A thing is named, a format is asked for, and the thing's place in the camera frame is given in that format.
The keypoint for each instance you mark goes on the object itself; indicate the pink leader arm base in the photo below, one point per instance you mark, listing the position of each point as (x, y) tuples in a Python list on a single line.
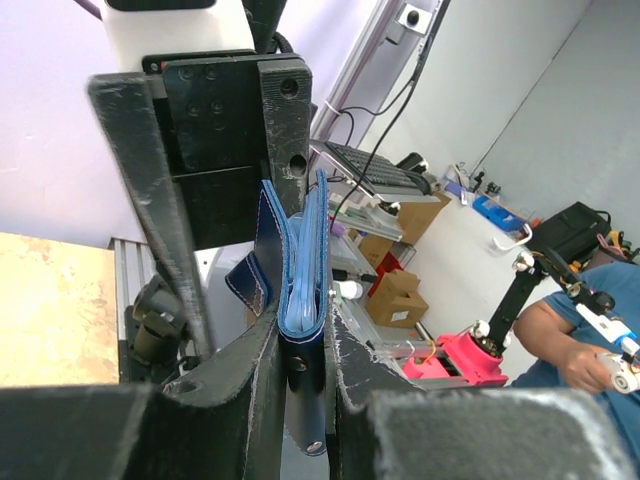
[(459, 361)]

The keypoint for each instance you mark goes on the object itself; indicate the blue card holder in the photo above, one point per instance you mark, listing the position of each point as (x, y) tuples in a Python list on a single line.
[(288, 273)]

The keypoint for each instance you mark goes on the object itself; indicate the black bag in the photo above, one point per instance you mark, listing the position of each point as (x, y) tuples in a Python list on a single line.
[(572, 232)]

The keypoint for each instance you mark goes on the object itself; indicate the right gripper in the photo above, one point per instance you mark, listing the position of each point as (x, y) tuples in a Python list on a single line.
[(230, 120)]

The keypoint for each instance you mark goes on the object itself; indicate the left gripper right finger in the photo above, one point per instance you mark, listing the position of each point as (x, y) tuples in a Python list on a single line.
[(385, 427)]

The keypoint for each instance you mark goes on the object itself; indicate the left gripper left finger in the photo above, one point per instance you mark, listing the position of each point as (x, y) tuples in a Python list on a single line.
[(222, 420)]

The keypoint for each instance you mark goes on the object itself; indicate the cardboard box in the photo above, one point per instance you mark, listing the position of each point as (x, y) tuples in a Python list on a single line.
[(396, 302)]

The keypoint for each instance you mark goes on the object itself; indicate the person in blue shirt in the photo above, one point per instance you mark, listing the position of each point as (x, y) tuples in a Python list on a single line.
[(566, 346)]

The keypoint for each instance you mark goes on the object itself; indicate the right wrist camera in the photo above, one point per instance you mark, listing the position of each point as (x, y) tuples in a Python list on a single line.
[(137, 29)]

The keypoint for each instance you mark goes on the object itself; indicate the black keyboard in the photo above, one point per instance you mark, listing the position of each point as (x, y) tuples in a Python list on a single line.
[(376, 171)]

